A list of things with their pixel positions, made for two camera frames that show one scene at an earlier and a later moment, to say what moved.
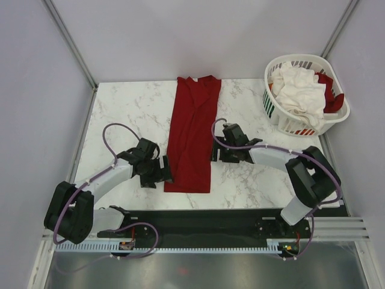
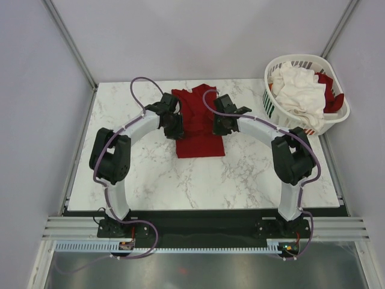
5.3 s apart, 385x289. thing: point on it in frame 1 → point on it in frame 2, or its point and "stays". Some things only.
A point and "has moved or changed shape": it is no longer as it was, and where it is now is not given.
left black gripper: [162, 174] → [178, 132]
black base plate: [207, 224] stays
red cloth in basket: [332, 102] stays
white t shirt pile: [299, 91] stays
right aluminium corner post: [350, 8] stays
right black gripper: [223, 156] → [216, 130]
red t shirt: [193, 124] has moved or changed shape
